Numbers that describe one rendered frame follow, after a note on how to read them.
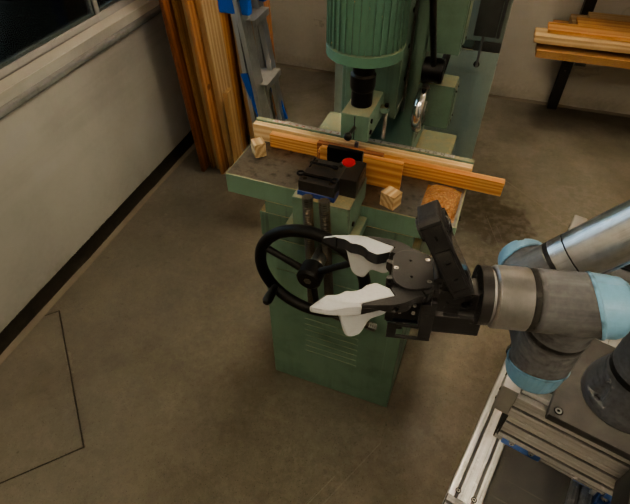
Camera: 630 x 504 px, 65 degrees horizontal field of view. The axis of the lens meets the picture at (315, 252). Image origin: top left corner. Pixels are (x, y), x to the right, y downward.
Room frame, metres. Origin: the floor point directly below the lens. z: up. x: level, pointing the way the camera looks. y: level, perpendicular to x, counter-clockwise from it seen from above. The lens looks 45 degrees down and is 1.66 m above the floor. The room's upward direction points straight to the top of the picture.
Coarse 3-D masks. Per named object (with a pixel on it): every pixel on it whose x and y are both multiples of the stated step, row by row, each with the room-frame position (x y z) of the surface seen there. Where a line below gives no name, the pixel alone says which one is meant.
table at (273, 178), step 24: (240, 168) 1.08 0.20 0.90; (264, 168) 1.08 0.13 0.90; (288, 168) 1.08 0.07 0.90; (240, 192) 1.04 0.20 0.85; (264, 192) 1.02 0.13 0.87; (288, 192) 0.99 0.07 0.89; (408, 192) 0.98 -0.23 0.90; (360, 216) 0.92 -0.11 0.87; (384, 216) 0.91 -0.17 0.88; (408, 216) 0.89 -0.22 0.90; (456, 216) 0.89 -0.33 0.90
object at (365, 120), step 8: (376, 96) 1.15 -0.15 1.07; (376, 104) 1.11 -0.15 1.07; (344, 112) 1.07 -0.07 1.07; (352, 112) 1.07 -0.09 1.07; (360, 112) 1.07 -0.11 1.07; (368, 112) 1.07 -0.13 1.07; (376, 112) 1.11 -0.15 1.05; (344, 120) 1.07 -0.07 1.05; (352, 120) 1.06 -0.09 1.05; (360, 120) 1.05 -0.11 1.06; (368, 120) 1.05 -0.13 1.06; (376, 120) 1.12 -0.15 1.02; (344, 128) 1.07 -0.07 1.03; (360, 128) 1.05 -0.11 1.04; (368, 128) 1.05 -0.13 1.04; (352, 136) 1.06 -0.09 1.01; (360, 136) 1.05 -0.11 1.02; (368, 136) 1.05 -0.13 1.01
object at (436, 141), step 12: (324, 120) 1.50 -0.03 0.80; (336, 120) 1.50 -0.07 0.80; (432, 132) 1.42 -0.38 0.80; (420, 144) 1.35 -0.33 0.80; (432, 144) 1.35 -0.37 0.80; (444, 144) 1.35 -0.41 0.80; (264, 204) 1.05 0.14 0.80; (264, 216) 1.02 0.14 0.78; (276, 216) 1.01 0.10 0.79; (264, 228) 1.02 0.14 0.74; (288, 240) 1.00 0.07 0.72; (300, 240) 0.98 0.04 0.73; (420, 240) 0.91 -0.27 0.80; (336, 252) 0.95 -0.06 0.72
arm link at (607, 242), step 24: (600, 216) 0.50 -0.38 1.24; (624, 216) 0.47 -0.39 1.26; (528, 240) 0.54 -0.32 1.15; (552, 240) 0.50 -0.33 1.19; (576, 240) 0.48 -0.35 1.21; (600, 240) 0.46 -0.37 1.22; (624, 240) 0.45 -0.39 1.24; (504, 264) 0.51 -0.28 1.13; (528, 264) 0.48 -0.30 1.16; (552, 264) 0.47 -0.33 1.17; (576, 264) 0.46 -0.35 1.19; (600, 264) 0.45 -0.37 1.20; (624, 264) 0.45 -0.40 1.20
